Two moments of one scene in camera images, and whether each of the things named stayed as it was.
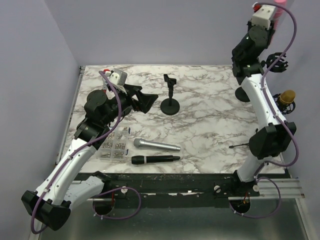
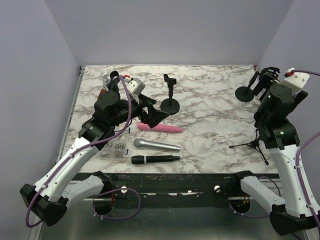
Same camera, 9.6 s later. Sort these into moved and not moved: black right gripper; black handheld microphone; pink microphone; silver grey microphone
Moved: pink microphone; black right gripper
Not moved: silver grey microphone; black handheld microphone
